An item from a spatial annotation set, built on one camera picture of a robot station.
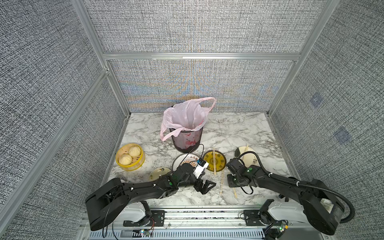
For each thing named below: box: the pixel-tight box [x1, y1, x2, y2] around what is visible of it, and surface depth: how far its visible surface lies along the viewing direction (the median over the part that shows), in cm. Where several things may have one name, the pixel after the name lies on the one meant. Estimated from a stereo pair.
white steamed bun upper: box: [128, 145, 141, 157], surface depth 92 cm
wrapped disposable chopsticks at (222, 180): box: [220, 171, 224, 195], surface depth 87 cm
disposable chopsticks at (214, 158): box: [212, 146, 217, 175], surface depth 94 cm
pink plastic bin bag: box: [160, 97, 216, 142], surface depth 87 cm
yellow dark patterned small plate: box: [203, 150, 227, 172], surface depth 96 cm
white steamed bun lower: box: [118, 154, 133, 166], surface depth 90 cm
